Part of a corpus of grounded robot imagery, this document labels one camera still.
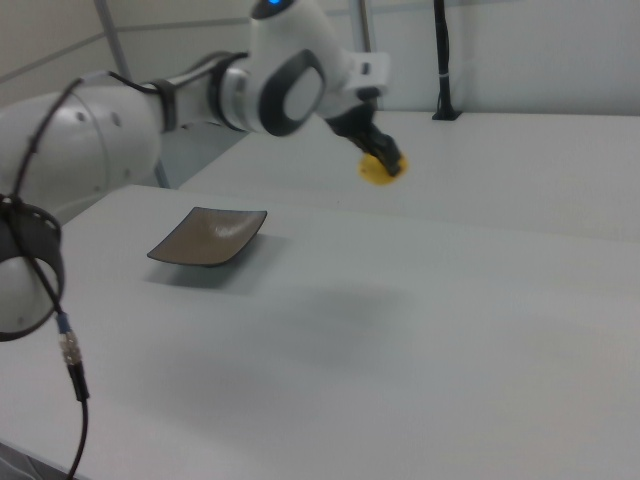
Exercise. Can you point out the brown square ceramic plate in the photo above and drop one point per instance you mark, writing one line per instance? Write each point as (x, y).
(205, 240)

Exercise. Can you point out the yellow potato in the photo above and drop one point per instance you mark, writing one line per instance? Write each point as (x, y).
(372, 175)

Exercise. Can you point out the thin grey metal rod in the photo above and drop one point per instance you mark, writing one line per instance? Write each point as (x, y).
(367, 25)

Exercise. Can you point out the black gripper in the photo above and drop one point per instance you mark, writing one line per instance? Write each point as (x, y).
(355, 122)

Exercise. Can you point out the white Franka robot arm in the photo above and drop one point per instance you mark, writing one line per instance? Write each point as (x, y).
(100, 135)

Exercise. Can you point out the black camera stand pole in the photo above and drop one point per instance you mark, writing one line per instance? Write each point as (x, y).
(443, 50)

